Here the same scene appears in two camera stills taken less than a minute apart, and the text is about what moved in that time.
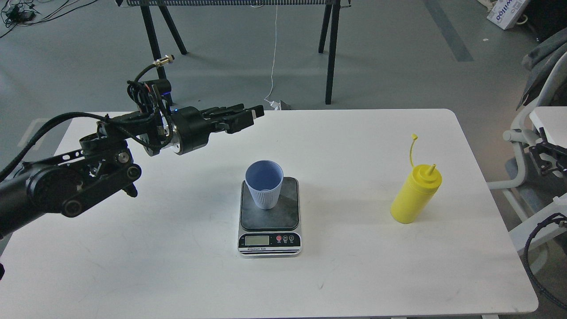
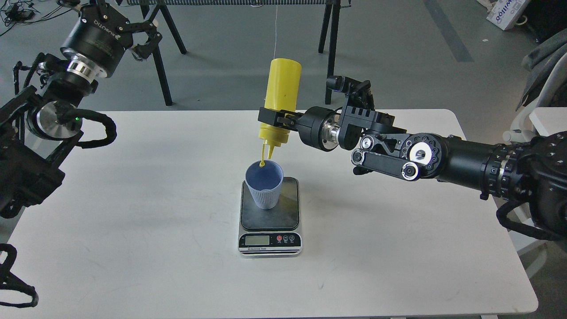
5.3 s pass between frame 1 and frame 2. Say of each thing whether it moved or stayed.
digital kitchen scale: stayed
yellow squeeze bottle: moved
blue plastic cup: stayed
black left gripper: moved
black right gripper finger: moved
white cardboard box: stayed
